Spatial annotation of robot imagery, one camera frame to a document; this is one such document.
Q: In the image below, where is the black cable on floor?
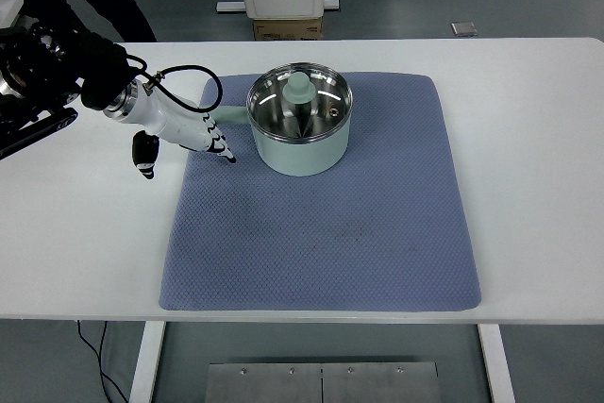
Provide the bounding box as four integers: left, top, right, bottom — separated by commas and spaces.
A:
76, 320, 129, 403

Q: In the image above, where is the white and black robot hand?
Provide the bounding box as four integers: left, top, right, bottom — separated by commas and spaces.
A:
110, 86, 238, 181

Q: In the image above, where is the white table leg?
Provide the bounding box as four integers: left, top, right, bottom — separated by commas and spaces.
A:
128, 321, 167, 403
477, 324, 516, 403

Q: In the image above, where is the glass lid with green knob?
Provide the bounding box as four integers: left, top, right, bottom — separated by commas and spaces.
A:
246, 60, 354, 140

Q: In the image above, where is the grey metal plate with screws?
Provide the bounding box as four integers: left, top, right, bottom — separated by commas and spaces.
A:
206, 361, 441, 403

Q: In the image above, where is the white side table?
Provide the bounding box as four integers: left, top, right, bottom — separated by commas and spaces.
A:
0, 0, 25, 29

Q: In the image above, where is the brown cardboard box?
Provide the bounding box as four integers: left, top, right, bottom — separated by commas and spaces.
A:
251, 16, 325, 42

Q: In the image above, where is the blue textured mat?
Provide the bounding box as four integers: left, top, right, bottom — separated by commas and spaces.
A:
158, 71, 483, 312

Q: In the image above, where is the light green pot with handle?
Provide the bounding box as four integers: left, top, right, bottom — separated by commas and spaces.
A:
210, 60, 354, 177

